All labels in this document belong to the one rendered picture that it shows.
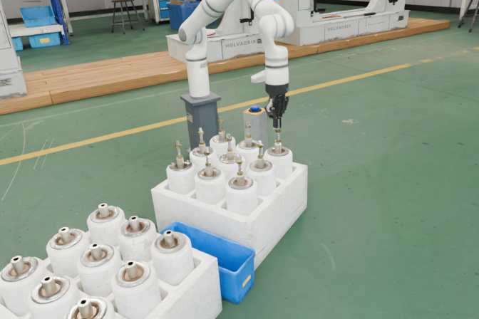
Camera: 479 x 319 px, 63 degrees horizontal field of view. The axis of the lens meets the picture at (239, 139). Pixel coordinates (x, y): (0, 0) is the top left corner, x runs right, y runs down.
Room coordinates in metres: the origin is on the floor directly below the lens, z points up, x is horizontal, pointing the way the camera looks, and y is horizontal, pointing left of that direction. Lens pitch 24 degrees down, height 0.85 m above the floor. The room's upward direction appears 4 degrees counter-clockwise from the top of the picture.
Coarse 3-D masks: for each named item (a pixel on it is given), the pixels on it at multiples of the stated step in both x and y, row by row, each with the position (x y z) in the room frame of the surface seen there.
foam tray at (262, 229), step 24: (168, 192) 1.09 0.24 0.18; (192, 192) 1.08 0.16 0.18; (288, 192) 1.08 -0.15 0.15; (168, 216) 1.07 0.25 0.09; (192, 216) 1.01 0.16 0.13; (216, 216) 0.96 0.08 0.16; (240, 216) 0.93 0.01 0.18; (264, 216) 0.96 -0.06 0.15; (288, 216) 1.08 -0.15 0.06; (240, 240) 0.91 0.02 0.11; (264, 240) 0.95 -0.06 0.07
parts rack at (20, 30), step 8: (56, 0) 5.25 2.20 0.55; (56, 8) 5.24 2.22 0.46; (56, 16) 5.71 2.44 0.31; (24, 24) 5.50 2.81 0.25; (56, 24) 5.27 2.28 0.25; (16, 32) 5.00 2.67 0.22; (24, 32) 5.03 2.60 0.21; (32, 32) 5.08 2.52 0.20; (40, 32) 5.12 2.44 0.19; (48, 32) 5.16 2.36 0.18; (64, 32) 5.25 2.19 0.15; (64, 40) 5.24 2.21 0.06
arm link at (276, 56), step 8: (264, 16) 1.17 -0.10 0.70; (272, 16) 1.17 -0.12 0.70; (264, 24) 1.16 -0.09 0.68; (272, 24) 1.15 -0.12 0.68; (264, 32) 1.16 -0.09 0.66; (272, 32) 1.15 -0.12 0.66; (264, 40) 1.17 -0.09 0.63; (272, 40) 1.15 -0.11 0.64; (264, 48) 1.18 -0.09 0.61; (272, 48) 1.15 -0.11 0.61; (280, 48) 1.17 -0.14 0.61; (272, 56) 1.16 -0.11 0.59; (280, 56) 1.16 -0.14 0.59; (272, 64) 1.16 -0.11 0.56; (280, 64) 1.16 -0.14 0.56
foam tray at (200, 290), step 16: (192, 256) 0.77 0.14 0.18; (208, 256) 0.77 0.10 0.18; (48, 272) 0.75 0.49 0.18; (192, 272) 0.72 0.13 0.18; (208, 272) 0.73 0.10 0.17; (80, 288) 0.71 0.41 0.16; (160, 288) 0.68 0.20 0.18; (176, 288) 0.67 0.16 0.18; (192, 288) 0.68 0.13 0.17; (208, 288) 0.72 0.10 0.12; (0, 304) 0.65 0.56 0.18; (112, 304) 0.65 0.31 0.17; (160, 304) 0.63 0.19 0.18; (176, 304) 0.63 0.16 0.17; (192, 304) 0.67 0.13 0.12; (208, 304) 0.72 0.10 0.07
